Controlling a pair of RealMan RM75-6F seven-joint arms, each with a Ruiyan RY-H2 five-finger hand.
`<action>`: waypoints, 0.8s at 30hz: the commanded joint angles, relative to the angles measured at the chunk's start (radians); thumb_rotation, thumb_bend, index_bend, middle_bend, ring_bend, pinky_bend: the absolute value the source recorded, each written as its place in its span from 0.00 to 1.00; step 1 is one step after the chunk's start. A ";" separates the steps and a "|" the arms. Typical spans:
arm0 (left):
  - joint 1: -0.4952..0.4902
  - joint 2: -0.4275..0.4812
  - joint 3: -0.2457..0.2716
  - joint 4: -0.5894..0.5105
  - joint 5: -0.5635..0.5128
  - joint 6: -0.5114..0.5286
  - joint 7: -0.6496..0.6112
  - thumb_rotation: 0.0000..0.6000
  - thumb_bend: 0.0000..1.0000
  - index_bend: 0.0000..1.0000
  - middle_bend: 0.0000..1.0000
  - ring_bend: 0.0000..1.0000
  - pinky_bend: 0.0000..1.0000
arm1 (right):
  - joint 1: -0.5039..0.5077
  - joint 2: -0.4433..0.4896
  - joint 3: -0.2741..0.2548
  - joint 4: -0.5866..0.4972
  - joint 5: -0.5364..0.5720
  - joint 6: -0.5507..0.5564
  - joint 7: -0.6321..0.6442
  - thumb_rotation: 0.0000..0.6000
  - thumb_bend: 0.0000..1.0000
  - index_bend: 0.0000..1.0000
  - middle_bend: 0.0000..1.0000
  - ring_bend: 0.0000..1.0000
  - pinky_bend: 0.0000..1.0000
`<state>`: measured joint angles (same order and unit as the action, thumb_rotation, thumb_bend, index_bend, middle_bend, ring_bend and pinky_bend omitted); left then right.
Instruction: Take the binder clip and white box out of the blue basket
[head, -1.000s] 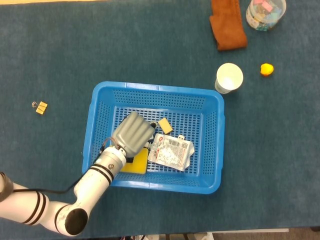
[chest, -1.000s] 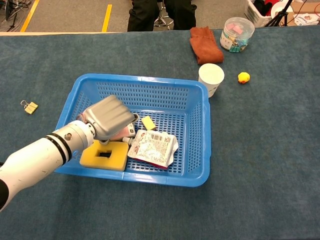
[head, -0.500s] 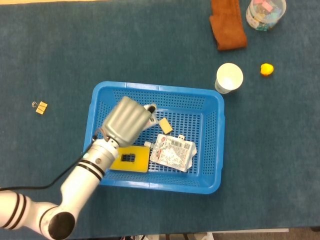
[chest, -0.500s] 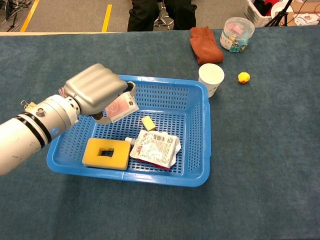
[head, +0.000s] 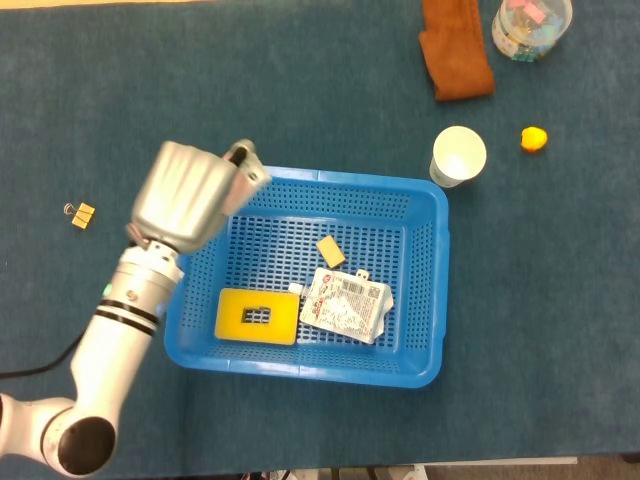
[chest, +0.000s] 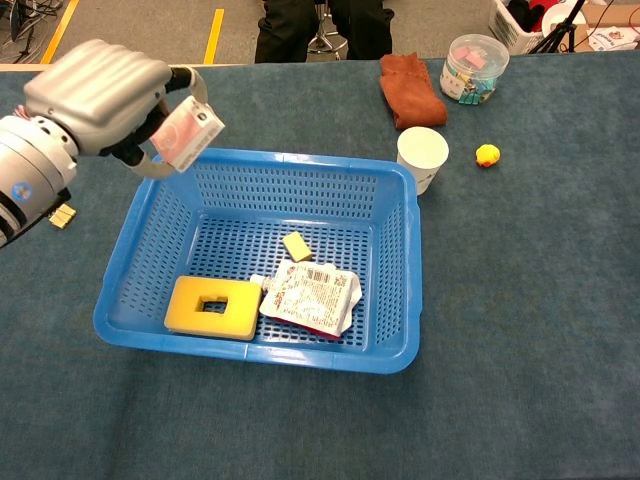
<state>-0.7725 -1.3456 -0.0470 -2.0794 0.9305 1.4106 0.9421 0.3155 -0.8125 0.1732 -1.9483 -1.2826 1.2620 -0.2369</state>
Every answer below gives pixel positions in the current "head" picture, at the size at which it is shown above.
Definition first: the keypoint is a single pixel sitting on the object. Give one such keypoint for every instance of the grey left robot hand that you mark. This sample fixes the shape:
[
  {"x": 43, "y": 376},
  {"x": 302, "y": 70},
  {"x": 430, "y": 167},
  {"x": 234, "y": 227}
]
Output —
[{"x": 180, "y": 200}]

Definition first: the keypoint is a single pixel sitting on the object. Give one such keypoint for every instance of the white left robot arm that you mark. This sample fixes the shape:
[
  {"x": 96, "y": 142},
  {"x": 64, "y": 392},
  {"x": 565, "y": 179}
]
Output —
[{"x": 110, "y": 350}]

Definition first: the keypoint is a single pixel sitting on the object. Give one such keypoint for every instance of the blue perforated plastic basket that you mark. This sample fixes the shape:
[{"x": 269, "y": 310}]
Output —
[{"x": 360, "y": 200}]

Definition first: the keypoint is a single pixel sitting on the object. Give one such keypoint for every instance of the clear jar of coloured clips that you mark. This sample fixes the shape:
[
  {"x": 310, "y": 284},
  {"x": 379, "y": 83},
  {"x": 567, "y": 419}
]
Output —
[{"x": 530, "y": 25}]

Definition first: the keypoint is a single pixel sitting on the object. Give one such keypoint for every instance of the teal felt table cover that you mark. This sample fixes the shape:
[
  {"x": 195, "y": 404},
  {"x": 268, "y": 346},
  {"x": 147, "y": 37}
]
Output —
[{"x": 75, "y": 100}]

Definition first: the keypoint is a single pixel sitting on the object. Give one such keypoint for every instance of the small yellow sponge block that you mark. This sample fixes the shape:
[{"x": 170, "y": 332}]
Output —
[{"x": 330, "y": 250}]

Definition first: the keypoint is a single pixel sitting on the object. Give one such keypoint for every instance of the white printed spout pouch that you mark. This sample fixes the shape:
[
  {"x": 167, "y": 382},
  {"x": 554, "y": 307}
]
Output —
[{"x": 345, "y": 305}]

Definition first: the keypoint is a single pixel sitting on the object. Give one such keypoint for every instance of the white paper cup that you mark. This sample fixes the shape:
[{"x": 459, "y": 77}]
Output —
[{"x": 457, "y": 152}]

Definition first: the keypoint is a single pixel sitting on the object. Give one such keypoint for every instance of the brown folded cloth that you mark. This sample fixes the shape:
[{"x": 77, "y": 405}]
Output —
[{"x": 457, "y": 55}]

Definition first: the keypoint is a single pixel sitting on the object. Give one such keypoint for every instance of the yellow rubber duck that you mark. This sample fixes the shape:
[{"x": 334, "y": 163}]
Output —
[{"x": 533, "y": 138}]

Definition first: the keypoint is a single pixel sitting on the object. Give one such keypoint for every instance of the yellow rectangular frame with hole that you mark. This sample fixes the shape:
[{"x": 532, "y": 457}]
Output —
[{"x": 230, "y": 315}]

